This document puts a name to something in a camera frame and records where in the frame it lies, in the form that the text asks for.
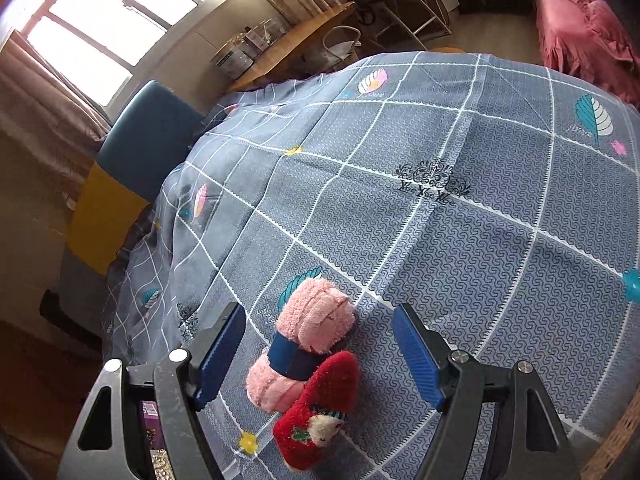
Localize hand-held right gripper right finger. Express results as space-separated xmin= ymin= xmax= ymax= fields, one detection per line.
xmin=391 ymin=303 xmax=581 ymax=480

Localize glittery silver object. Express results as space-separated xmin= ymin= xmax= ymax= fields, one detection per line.
xmin=150 ymin=450 xmax=173 ymax=480

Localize yellow headboard panel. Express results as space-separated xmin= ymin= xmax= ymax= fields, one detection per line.
xmin=67 ymin=162 xmax=151 ymax=276

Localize blue headboard panel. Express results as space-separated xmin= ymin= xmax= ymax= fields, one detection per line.
xmin=97 ymin=80 xmax=221 ymax=203

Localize boxes on desk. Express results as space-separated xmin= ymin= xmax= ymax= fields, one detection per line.
xmin=215 ymin=42 xmax=253 ymax=81

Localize pink bed cover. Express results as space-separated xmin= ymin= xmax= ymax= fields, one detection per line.
xmin=530 ymin=0 xmax=640 ymax=106

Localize pink fuzzy socks blue band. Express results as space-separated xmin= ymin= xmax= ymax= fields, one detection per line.
xmin=246 ymin=279 xmax=357 ymax=415

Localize red fuzzy sock with bear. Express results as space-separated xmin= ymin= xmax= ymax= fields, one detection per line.
xmin=272 ymin=351 xmax=362 ymax=470

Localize white bag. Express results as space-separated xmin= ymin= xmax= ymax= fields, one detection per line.
xmin=320 ymin=25 xmax=363 ymax=68

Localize window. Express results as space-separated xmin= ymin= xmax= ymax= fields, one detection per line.
xmin=25 ymin=0 xmax=248 ymax=108

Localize purple card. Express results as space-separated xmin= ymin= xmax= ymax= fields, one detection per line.
xmin=141 ymin=401 xmax=166 ymax=448

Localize clear storage container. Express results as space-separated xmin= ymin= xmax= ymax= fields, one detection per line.
xmin=257 ymin=17 xmax=292 ymax=51

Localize grey checked leaf bedspread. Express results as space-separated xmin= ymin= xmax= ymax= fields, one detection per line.
xmin=102 ymin=51 xmax=640 ymax=480

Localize wooden desk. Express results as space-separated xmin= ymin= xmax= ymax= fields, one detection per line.
xmin=227 ymin=2 xmax=356 ymax=93

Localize woven basket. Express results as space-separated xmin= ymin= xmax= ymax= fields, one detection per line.
xmin=590 ymin=400 xmax=640 ymax=480

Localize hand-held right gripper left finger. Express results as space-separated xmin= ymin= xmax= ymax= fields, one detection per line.
xmin=60 ymin=301 xmax=248 ymax=480

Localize grey headboard panel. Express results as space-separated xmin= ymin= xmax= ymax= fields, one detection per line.
xmin=59 ymin=247 xmax=113 ymax=311

